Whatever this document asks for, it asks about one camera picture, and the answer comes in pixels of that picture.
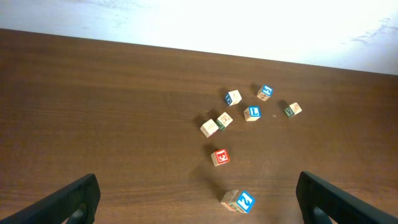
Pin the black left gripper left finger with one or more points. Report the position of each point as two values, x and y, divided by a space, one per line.
77 202

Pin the plain picture wooden block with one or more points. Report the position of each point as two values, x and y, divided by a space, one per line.
292 110

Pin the red E wooden block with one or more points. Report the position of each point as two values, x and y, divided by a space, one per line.
220 157

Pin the green V wooden block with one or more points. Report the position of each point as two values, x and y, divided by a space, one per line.
227 200

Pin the blue D wooden block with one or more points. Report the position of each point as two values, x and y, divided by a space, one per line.
233 97

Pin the green-edged wooden block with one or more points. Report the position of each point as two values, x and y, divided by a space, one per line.
223 120

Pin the blue 5 wooden block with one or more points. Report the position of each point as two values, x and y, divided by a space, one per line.
265 93

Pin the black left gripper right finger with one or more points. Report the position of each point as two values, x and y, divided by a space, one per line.
322 202

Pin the blue L wooden block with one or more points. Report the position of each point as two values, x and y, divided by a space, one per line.
252 113

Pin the red A wooden block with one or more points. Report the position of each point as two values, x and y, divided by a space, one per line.
209 128

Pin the K wooden block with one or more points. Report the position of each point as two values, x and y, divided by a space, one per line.
245 201

